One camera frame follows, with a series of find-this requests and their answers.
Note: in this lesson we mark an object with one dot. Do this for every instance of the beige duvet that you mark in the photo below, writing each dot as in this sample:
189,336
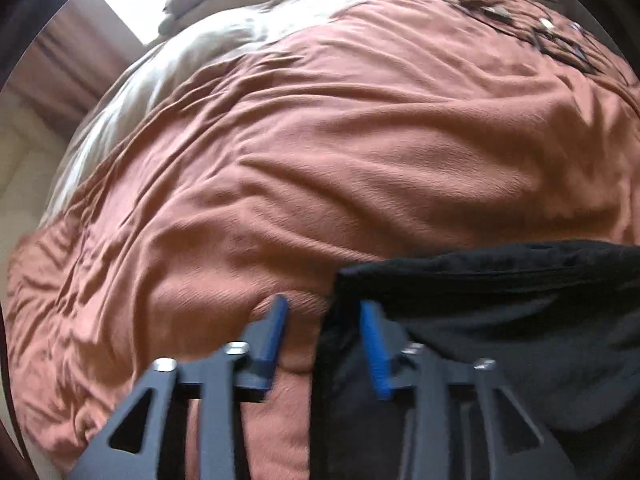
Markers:
225,30

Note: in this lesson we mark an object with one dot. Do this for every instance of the scattered small dark clips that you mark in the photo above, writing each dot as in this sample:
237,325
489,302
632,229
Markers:
555,40

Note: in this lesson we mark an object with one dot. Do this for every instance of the black pants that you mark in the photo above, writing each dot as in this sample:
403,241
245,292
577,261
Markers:
500,310

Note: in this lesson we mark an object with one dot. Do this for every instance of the pink curtain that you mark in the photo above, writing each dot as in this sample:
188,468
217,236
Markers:
65,65

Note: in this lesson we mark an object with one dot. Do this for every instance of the rust orange blanket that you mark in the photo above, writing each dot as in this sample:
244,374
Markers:
300,160

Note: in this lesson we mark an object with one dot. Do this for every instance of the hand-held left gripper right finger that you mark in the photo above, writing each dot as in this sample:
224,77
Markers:
374,345

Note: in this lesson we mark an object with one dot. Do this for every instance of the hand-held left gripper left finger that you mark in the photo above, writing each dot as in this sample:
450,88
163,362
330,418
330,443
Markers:
273,332

